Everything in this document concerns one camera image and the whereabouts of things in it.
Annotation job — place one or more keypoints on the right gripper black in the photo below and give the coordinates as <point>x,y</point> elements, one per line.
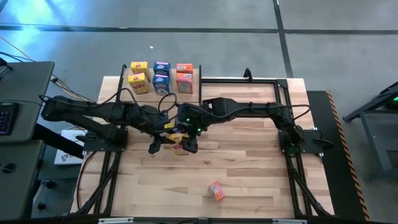
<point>191,121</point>

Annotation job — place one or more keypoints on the blue Frosted Flakes cereal box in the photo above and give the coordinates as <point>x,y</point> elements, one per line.
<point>161,67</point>
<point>161,85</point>

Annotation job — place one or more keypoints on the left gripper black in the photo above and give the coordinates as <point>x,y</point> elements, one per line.
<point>160,127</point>

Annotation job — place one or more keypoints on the white printed sheet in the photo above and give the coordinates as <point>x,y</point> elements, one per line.
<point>66,157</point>

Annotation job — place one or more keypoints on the dark grey desk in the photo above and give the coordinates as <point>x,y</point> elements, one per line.
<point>18,186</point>
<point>28,90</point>

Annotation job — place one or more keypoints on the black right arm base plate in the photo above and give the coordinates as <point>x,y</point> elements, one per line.
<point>311,150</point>

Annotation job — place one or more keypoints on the black keyboard with purple keys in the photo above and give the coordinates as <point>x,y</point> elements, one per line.
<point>7,119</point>

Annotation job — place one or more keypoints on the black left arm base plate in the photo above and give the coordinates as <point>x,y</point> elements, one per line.
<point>102,146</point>

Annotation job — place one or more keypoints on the black metal rig frame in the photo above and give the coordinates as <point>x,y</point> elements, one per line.
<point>236,81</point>

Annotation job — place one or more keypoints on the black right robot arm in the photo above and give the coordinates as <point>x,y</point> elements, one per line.
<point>236,107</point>

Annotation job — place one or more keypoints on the yellow Corn Pops cereal box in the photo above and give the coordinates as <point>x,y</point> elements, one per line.
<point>178,147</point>
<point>139,84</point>
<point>139,66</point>

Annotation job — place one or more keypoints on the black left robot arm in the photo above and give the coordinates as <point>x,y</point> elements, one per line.
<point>93,109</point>

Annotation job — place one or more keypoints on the white bracket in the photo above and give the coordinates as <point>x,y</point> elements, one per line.
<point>289,221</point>
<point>115,220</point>

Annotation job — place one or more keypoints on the black clamp on frame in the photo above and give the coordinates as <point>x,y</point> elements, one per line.
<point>248,74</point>

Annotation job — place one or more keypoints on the orange Mini Wheats cereal box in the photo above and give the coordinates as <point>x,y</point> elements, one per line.
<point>216,191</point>
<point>184,68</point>
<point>184,84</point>

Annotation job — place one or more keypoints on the black mat with hazard stripe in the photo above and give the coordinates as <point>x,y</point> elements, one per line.
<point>339,174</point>

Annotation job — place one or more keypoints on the grey metal stand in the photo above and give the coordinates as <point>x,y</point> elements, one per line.
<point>376,143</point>

